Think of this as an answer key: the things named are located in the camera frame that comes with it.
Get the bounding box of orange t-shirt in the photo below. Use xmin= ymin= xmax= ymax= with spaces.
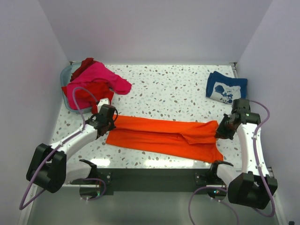
xmin=106 ymin=115 xmax=224 ymax=163

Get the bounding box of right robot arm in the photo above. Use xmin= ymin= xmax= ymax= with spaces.
xmin=208 ymin=98 xmax=278 ymax=210

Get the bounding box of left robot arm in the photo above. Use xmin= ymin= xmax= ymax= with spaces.
xmin=26 ymin=104 xmax=118 ymax=193

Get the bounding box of folded blue printed t-shirt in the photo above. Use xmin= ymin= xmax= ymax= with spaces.
xmin=205 ymin=71 xmax=248 ymax=104

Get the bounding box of pink t-shirt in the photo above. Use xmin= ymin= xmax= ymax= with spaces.
xmin=62 ymin=62 xmax=132 ymax=112

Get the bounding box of dark red t-shirt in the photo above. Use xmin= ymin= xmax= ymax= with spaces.
xmin=70 ymin=58 xmax=97 ymax=82

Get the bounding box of light blue plastic basket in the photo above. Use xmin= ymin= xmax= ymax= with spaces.
xmin=60 ymin=62 xmax=81 ymax=114

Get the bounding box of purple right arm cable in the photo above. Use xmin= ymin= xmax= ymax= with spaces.
xmin=187 ymin=100 xmax=277 ymax=225

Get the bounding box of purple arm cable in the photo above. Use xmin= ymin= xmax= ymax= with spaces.
xmin=18 ymin=87 xmax=111 ymax=210
xmin=187 ymin=100 xmax=277 ymax=225

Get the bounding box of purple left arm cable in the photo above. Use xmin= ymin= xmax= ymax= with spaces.
xmin=18 ymin=87 xmax=111 ymax=210

